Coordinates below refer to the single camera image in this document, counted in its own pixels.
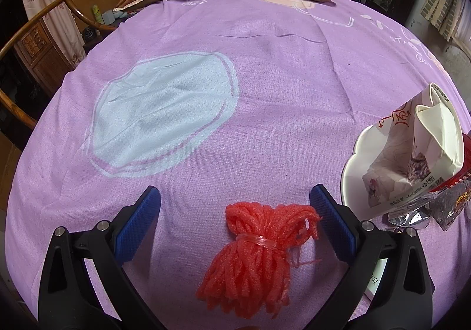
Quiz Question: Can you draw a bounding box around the checkered beige curtain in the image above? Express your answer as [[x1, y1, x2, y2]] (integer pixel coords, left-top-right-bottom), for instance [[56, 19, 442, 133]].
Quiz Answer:
[[419, 0, 471, 44]]

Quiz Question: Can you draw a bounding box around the red yarn bundle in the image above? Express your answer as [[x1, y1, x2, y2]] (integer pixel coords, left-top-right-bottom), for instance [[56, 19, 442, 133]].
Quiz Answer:
[[195, 202, 322, 319]]

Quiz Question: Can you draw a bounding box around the printed white paper cup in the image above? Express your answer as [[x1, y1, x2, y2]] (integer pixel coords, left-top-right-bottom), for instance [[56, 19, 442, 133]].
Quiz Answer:
[[340, 83, 467, 220]]

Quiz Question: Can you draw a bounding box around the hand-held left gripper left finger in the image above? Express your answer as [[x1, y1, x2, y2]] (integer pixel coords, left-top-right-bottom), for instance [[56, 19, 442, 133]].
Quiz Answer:
[[38, 186, 162, 330]]

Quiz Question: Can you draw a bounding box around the green white printed packet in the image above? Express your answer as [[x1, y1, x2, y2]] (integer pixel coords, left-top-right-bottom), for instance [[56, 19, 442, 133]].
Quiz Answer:
[[364, 258, 388, 297]]

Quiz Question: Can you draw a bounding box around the red foil snack bag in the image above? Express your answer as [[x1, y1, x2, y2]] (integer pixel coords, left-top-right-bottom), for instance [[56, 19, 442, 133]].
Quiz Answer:
[[386, 131, 471, 233]]

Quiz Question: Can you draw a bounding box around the carved wooden armchair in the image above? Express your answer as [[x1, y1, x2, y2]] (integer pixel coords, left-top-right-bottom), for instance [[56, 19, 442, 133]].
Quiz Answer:
[[0, 0, 118, 128]]

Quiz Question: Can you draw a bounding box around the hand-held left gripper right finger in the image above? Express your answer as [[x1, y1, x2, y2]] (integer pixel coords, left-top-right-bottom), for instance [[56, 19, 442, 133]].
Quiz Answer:
[[309, 185, 435, 330]]

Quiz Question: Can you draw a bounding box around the purple printed tablecloth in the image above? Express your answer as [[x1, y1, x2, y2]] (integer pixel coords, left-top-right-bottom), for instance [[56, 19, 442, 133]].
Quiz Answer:
[[5, 0, 471, 330]]

